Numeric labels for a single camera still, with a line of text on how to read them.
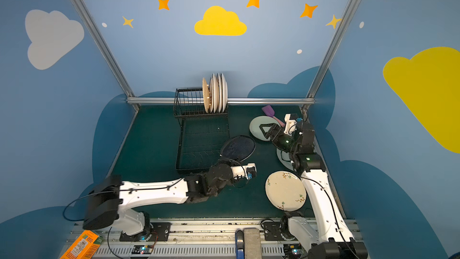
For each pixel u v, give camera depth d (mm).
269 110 1188
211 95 801
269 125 672
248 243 697
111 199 411
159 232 758
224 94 790
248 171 604
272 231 749
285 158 960
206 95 848
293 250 715
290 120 683
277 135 643
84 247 671
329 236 388
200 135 1072
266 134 660
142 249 710
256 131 1078
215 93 786
